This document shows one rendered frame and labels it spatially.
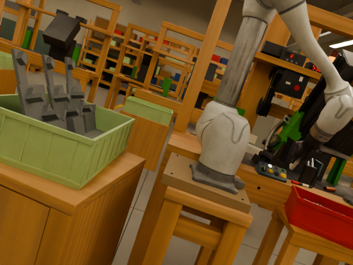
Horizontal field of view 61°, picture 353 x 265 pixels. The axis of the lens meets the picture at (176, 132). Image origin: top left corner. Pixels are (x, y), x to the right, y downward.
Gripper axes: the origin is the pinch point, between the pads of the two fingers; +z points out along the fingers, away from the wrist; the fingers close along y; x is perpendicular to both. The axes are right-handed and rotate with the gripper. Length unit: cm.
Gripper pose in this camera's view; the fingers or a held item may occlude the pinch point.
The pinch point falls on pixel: (294, 163)
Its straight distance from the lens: 157.0
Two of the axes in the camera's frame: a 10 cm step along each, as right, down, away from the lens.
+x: 2.2, -6.7, 7.1
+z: -2.4, 6.7, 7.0
